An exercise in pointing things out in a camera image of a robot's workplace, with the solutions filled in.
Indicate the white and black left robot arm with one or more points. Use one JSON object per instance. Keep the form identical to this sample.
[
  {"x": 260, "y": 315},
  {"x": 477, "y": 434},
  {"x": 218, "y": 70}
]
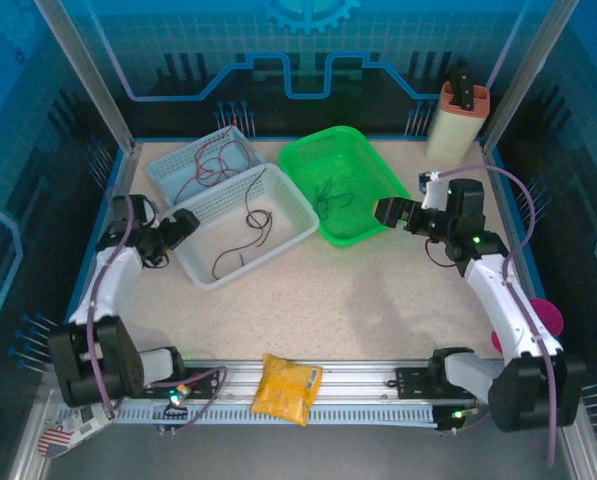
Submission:
[{"x": 110, "y": 280}]

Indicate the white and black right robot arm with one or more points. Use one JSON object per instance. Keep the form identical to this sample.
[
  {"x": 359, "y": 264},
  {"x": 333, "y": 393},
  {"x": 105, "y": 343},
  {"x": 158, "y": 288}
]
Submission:
[{"x": 508, "y": 305}]

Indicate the light blue plastic basket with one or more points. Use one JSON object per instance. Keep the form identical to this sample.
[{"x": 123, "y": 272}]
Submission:
[{"x": 178, "y": 172}]

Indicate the green plastic basket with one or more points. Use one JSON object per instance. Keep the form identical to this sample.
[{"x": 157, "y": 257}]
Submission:
[{"x": 358, "y": 165}]

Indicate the beige knife block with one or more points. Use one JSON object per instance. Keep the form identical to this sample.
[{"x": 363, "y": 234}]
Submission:
[{"x": 450, "y": 135}]

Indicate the white plastic basket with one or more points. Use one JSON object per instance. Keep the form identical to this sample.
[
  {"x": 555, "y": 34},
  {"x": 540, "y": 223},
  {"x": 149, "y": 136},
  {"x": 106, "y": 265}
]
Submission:
[{"x": 288, "y": 215}]

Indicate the magenta plastic cup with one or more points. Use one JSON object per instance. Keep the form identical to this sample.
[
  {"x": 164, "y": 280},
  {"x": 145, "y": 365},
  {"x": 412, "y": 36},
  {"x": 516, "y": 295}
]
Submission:
[{"x": 548, "y": 317}]

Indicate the yellow snack packet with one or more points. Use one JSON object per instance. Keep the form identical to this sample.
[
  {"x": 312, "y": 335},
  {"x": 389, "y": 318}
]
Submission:
[{"x": 283, "y": 390}]

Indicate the flag print paper packet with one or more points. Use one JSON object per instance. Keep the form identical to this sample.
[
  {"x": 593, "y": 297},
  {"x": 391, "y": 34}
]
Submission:
[{"x": 58, "y": 442}]

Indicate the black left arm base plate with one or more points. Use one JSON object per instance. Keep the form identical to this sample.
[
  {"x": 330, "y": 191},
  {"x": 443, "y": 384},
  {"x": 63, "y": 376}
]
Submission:
[{"x": 203, "y": 382}]

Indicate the aluminium frame post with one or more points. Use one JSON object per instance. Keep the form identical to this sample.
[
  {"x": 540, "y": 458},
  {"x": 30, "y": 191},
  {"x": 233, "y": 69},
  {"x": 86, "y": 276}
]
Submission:
[
  {"x": 93, "y": 85},
  {"x": 523, "y": 75}
]

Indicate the aluminium mounting rail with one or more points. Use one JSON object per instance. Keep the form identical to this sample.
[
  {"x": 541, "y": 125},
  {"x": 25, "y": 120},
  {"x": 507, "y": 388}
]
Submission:
[{"x": 358, "y": 380}]

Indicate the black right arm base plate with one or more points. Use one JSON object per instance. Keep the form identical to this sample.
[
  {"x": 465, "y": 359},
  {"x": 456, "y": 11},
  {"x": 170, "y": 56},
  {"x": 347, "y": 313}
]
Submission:
[{"x": 410, "y": 382}]

